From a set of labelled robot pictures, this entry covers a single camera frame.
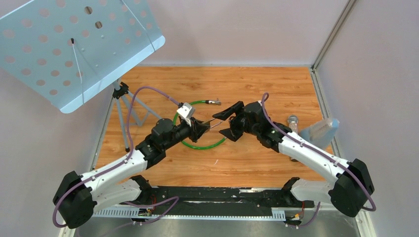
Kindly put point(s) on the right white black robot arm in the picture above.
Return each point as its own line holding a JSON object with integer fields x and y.
{"x": 347, "y": 184}

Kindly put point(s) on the clear blue plastic bag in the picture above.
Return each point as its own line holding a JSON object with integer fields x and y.
{"x": 321, "y": 133}

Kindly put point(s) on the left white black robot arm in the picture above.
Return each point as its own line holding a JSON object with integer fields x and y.
{"x": 79, "y": 196}

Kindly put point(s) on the clear bottle with metal cap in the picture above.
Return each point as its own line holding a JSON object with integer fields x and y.
{"x": 293, "y": 123}

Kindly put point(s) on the brass padlock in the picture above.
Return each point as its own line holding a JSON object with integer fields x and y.
{"x": 207, "y": 123}

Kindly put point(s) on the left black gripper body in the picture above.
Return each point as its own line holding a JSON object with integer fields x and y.
{"x": 188, "y": 131}

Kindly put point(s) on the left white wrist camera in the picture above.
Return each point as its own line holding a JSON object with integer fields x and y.
{"x": 186, "y": 111}

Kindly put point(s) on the perforated light blue metal plate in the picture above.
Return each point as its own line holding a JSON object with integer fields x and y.
{"x": 68, "y": 51}

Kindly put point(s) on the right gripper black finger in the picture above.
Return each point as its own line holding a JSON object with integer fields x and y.
{"x": 231, "y": 134}
{"x": 227, "y": 113}

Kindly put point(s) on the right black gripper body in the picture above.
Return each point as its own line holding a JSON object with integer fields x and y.
{"x": 239, "y": 121}

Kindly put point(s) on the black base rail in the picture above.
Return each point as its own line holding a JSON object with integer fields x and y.
{"x": 213, "y": 203}

